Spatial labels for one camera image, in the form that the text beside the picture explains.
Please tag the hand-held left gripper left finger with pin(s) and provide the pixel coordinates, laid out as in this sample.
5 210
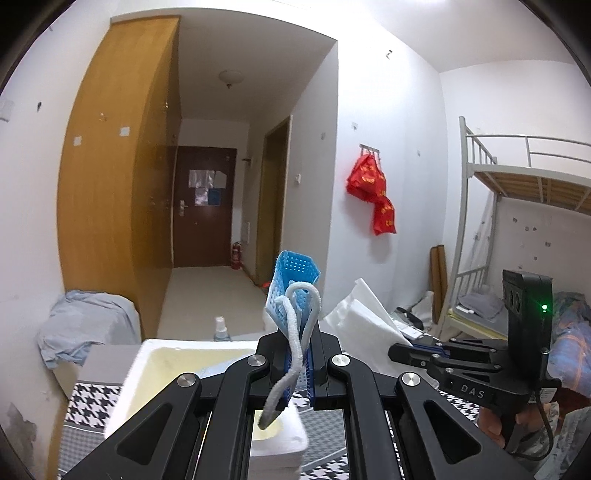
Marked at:
272 350

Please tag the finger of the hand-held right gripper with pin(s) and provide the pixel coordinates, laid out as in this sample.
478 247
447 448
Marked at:
471 345
443 360

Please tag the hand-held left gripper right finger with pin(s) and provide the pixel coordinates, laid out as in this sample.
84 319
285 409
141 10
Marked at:
323 369

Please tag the white paper tissue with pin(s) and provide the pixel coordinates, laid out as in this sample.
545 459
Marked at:
364 323

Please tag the blue face mask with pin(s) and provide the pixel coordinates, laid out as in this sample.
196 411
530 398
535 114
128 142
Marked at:
291 277

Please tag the white foam box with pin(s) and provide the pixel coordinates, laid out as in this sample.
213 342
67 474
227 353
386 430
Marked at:
147 369

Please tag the person's right hand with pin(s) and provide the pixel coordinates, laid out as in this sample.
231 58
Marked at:
490 424

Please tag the grey folded blanket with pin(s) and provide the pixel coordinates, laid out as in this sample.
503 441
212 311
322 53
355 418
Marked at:
482 304

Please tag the blue floral bedding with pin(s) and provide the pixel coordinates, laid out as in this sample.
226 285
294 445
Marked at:
572 332

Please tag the blue spray bottle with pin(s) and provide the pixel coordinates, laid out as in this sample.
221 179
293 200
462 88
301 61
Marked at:
221 330

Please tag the red fire extinguisher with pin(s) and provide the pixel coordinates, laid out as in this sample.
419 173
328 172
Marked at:
236 256

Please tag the dark brown entry door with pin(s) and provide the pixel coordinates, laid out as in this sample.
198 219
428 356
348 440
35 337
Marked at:
203 230

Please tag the blue paper notice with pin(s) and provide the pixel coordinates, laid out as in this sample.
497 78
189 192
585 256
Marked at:
214 196

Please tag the white paper notice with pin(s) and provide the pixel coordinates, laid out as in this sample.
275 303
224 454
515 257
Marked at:
203 179

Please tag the white metal bunk bed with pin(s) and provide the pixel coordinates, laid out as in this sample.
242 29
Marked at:
480 152

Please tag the pale blue crumpled cloth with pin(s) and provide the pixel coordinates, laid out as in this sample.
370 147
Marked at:
83 323

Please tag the black white houndstooth mat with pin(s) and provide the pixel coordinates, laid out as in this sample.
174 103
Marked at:
87 406

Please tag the wooden wardrobe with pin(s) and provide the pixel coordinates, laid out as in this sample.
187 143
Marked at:
106 184

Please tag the round ceiling lamp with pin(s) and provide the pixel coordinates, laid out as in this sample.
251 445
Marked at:
231 77

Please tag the wooden side door frame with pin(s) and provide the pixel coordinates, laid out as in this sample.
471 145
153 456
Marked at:
272 207

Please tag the metal wall hook rack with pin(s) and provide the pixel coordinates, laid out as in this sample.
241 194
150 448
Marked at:
371 148

